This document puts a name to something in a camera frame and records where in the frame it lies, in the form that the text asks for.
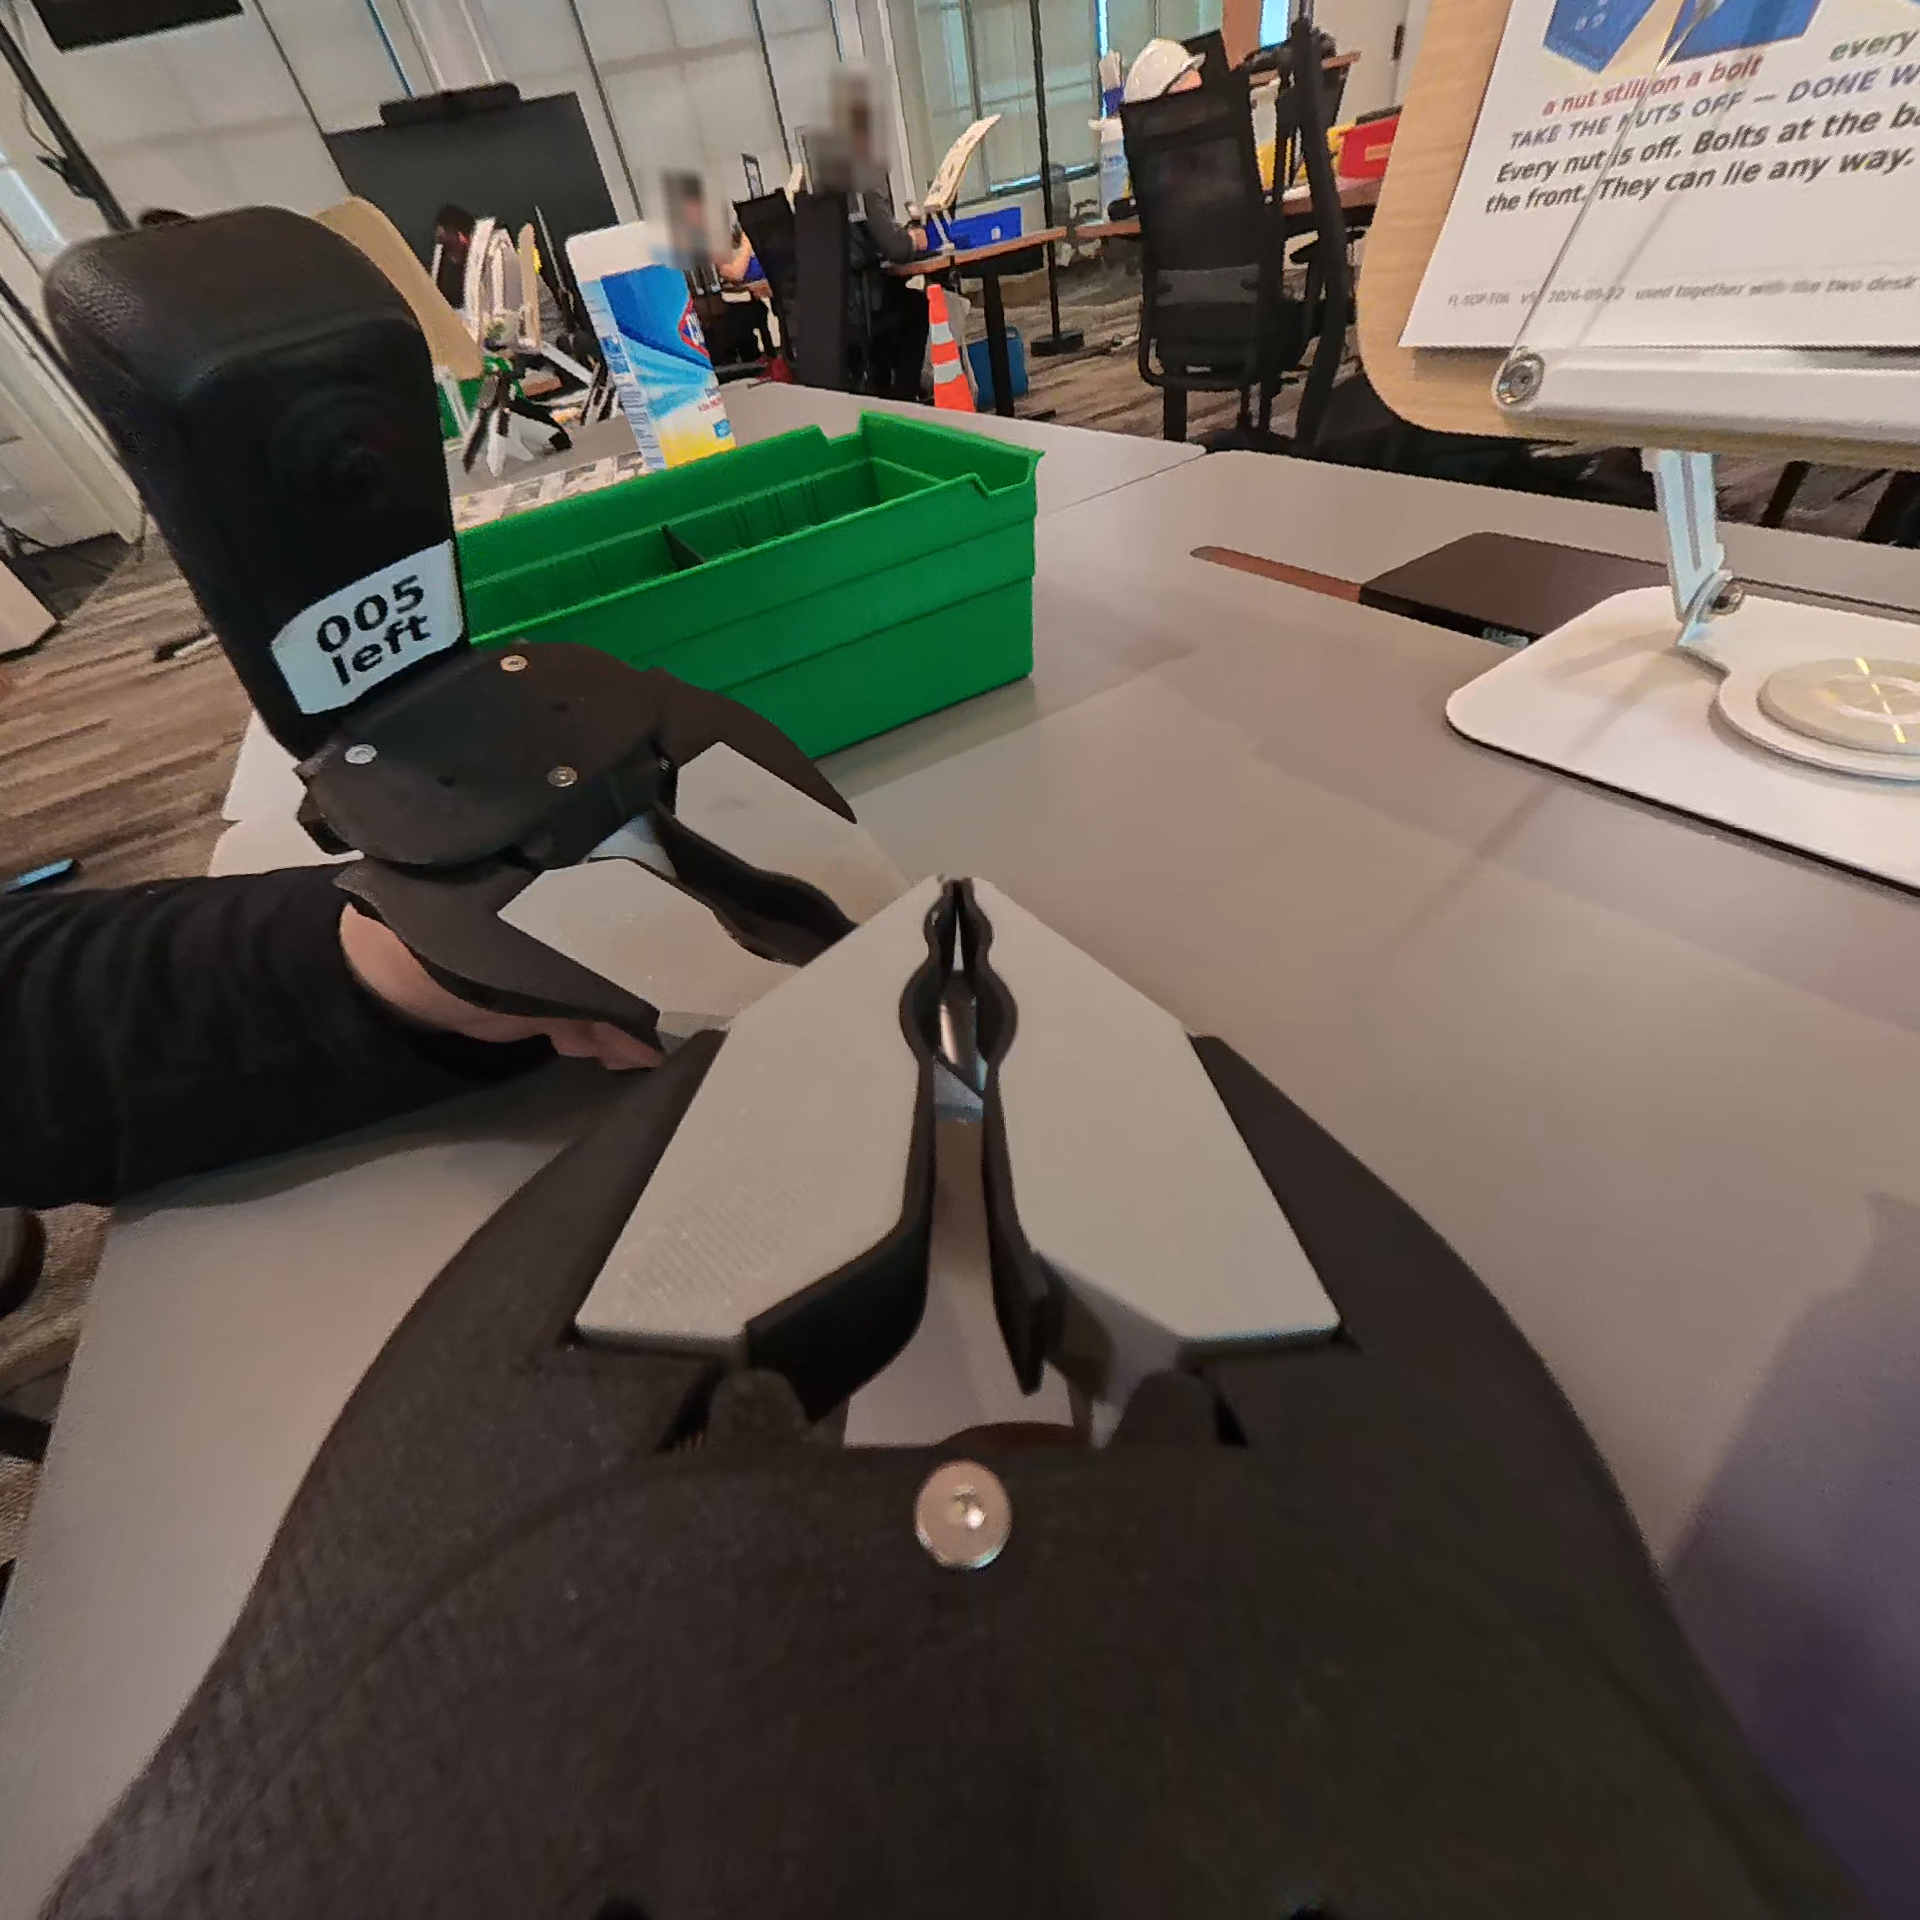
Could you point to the printed paper sheet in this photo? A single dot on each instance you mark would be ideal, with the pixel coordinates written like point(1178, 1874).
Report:
point(569, 484)

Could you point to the white rectangular base plate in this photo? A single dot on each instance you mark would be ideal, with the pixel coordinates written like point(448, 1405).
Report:
point(1590, 722)

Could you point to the person's left forearm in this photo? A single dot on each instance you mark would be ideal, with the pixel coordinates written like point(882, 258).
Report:
point(182, 1037)

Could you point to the dark smartphone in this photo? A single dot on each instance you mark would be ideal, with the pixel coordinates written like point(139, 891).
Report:
point(36, 875)

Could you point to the dark flat rectangular panel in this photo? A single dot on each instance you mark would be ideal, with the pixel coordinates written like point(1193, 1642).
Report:
point(1500, 586)

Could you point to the orange traffic cone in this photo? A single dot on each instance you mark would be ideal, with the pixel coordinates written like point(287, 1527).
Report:
point(948, 361)

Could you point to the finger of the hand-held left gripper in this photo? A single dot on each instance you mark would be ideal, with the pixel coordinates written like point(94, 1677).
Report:
point(779, 839)
point(628, 946)

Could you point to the blue tabletop bin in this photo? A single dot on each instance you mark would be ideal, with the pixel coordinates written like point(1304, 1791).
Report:
point(984, 229)

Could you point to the red plastic bin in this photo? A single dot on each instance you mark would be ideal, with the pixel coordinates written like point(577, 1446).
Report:
point(1368, 150)

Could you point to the white hard hat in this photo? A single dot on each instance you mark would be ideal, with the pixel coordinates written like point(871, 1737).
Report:
point(1167, 68)

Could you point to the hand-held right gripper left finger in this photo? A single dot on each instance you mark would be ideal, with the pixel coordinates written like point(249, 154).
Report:
point(751, 1202)

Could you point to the printed instruction sheet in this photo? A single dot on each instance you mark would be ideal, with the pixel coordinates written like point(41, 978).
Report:
point(1695, 182)

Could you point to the wipes canister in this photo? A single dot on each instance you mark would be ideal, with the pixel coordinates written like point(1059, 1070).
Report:
point(662, 361)

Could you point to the large black wall display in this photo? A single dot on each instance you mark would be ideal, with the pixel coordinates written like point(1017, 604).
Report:
point(480, 165)

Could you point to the blue floor bin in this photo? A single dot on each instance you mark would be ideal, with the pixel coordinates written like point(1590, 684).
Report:
point(998, 364)

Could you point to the green plastic bin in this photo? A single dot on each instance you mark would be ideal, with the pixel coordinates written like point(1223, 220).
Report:
point(902, 629)

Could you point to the black office chair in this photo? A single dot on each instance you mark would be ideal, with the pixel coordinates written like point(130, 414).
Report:
point(1201, 225)

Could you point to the person's left hand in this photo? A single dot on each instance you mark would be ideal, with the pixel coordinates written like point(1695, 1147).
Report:
point(398, 975)

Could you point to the small black white stand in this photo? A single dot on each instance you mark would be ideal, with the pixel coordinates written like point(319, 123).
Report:
point(510, 412)

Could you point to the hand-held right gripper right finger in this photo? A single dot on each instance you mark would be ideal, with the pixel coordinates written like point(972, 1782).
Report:
point(1154, 1202)

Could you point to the wooden top office desk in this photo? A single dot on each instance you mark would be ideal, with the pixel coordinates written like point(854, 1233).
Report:
point(974, 259)

